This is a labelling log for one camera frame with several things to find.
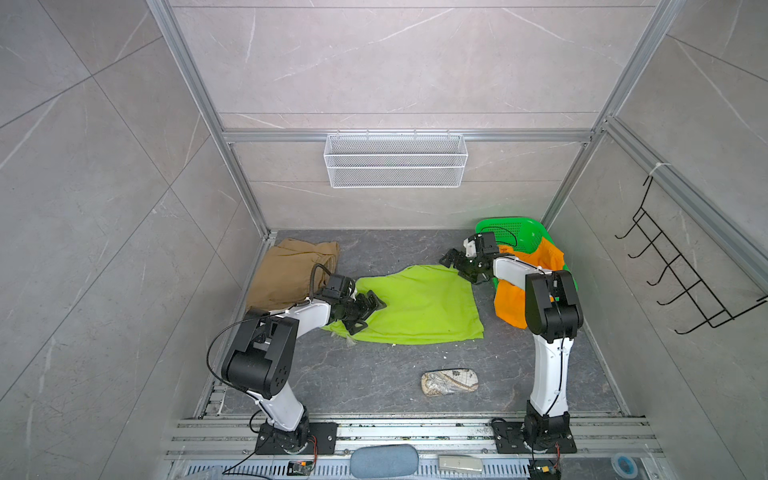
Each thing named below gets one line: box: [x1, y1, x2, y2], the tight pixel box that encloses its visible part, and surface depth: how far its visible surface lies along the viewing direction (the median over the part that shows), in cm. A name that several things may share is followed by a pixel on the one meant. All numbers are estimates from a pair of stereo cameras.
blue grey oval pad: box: [350, 444, 419, 479], surface depth 70 cm
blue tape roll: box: [610, 452, 638, 479], surface depth 71 cm
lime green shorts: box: [323, 264, 485, 345], surface depth 97 cm
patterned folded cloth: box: [421, 368, 479, 396], surface depth 81 cm
